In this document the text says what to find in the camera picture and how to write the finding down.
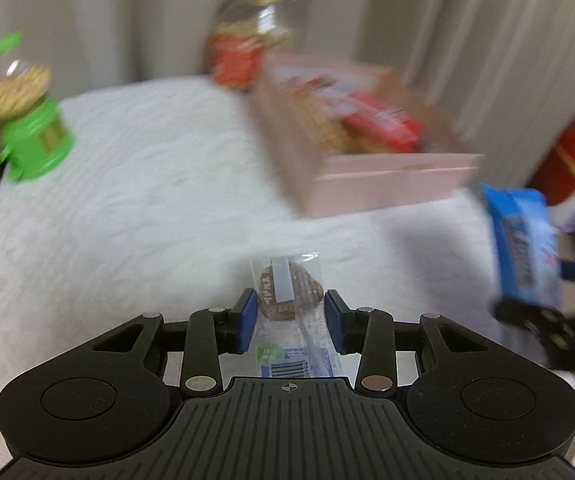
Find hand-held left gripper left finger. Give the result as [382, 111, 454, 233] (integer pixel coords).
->
[90, 288, 258, 394]

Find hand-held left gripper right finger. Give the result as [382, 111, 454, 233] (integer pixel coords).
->
[324, 289, 491, 394]

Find clear barcode cookie packet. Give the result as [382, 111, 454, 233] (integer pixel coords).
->
[250, 252, 348, 380]

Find blue pea crisp packet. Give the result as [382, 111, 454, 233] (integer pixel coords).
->
[480, 184, 564, 311]

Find pink cardboard box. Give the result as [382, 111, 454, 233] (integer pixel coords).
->
[252, 53, 485, 218]

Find large red snack packet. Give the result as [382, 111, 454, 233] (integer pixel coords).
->
[340, 91, 425, 153]

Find red container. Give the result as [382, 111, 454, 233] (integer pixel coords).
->
[527, 112, 575, 206]

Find white lace tablecloth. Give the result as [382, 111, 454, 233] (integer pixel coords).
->
[0, 75, 575, 466]

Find glass peanut jar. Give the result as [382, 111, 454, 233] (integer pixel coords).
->
[208, 0, 298, 92]

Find green candy dispenser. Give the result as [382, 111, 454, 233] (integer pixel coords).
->
[0, 31, 76, 182]

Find beige curtain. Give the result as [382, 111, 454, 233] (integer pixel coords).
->
[0, 0, 575, 186]

